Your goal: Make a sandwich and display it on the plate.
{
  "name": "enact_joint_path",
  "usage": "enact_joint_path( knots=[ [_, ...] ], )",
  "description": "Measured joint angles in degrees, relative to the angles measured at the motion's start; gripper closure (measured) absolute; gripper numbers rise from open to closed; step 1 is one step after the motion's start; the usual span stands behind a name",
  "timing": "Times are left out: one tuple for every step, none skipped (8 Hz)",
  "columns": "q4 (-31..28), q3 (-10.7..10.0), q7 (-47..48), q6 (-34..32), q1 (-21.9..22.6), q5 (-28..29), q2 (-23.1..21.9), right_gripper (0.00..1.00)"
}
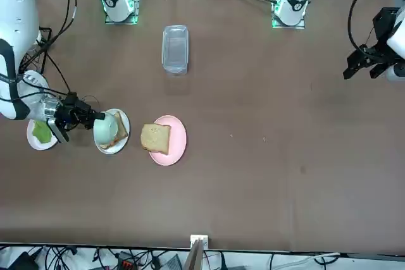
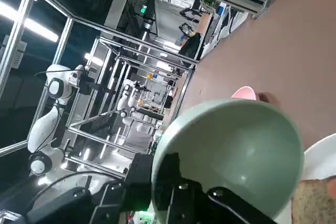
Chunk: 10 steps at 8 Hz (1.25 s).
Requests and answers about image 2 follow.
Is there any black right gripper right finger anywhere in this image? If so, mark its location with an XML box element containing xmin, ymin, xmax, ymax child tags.
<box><xmin>163</xmin><ymin>152</ymin><xmax>278</xmax><ymax>224</ymax></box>

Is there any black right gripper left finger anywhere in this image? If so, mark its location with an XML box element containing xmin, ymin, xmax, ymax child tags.
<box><xmin>26</xmin><ymin>152</ymin><xmax>159</xmax><ymax>224</ymax></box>

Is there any green ceramic bowl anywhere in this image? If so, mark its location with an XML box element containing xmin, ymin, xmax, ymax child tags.
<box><xmin>151</xmin><ymin>98</ymin><xmax>305</xmax><ymax>224</ymax></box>

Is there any pink round plate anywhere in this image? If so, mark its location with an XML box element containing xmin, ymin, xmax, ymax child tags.
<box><xmin>230</xmin><ymin>86</ymin><xmax>260</xmax><ymax>102</ymax></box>

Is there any white round plate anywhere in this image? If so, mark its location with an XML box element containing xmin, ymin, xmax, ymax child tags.
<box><xmin>272</xmin><ymin>133</ymin><xmax>336</xmax><ymax>224</ymax></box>

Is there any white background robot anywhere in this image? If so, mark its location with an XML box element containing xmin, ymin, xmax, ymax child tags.
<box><xmin>115</xmin><ymin>78</ymin><xmax>148</xmax><ymax>133</ymax></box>

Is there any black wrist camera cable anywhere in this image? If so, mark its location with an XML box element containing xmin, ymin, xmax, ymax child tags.
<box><xmin>26</xmin><ymin>170</ymin><xmax>119</xmax><ymax>209</ymax></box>

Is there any aluminium cage frame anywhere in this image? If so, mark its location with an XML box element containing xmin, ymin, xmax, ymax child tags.
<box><xmin>0</xmin><ymin>0</ymin><xmax>200</xmax><ymax>180</ymax></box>

